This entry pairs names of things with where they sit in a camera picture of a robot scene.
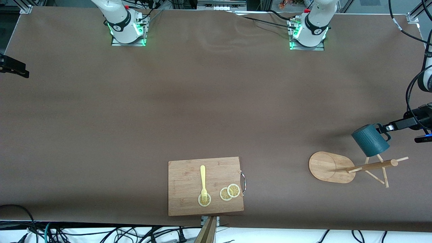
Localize dark teal mug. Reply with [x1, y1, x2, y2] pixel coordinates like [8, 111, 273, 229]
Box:
[351, 123, 392, 157]

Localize wooden cup rack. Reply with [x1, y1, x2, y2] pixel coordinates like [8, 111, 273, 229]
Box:
[308, 151, 409, 188]

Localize brown table cover sheet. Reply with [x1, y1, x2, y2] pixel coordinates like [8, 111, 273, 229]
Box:
[0, 7, 432, 233]

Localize wooden cutting board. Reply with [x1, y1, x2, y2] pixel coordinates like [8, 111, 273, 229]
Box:
[168, 157, 244, 216]

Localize yellow plastic fork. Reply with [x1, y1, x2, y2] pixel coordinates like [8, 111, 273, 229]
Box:
[200, 165, 208, 204]

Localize grey box behind table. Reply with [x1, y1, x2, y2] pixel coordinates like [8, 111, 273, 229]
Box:
[197, 0, 247, 10]

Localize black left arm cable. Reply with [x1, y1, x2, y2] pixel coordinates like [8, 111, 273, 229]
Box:
[388, 0, 432, 130]

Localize aluminium frame profile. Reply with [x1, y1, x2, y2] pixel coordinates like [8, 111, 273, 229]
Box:
[406, 0, 432, 25]

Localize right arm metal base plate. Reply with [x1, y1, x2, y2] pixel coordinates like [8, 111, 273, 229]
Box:
[111, 15, 149, 47]

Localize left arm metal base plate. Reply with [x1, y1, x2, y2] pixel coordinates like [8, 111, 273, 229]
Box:
[289, 19, 325, 51]

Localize black looped floor cable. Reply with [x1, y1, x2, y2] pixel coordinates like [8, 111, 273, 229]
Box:
[0, 204, 38, 243]

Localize teal floor cable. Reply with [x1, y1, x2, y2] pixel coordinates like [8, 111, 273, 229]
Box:
[43, 222, 53, 243]

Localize black base power cable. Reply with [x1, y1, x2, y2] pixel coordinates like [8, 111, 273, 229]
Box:
[233, 10, 298, 31]

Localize wooden post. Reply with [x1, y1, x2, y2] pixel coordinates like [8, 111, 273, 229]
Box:
[194, 216, 217, 243]

